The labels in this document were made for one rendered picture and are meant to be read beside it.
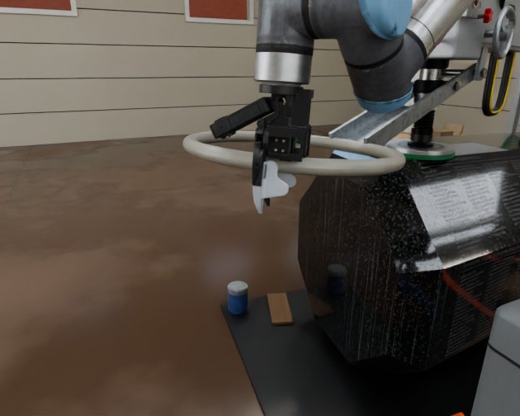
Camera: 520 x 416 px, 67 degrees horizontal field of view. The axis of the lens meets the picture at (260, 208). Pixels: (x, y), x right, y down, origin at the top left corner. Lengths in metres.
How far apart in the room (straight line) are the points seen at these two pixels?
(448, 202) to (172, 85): 6.32
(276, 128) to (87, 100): 6.53
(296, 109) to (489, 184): 0.97
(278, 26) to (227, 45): 6.94
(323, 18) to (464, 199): 0.92
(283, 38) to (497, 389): 0.57
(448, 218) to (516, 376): 0.74
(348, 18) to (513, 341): 0.46
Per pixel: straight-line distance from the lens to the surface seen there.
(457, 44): 1.31
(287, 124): 0.65
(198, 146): 0.76
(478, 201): 1.42
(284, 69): 0.62
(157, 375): 1.72
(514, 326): 0.60
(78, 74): 7.07
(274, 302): 2.03
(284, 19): 0.62
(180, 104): 7.30
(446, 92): 1.41
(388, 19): 0.56
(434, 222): 1.26
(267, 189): 0.65
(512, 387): 0.65
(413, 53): 0.68
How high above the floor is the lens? 1.15
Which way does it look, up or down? 20 degrees down
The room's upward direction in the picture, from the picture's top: straight up
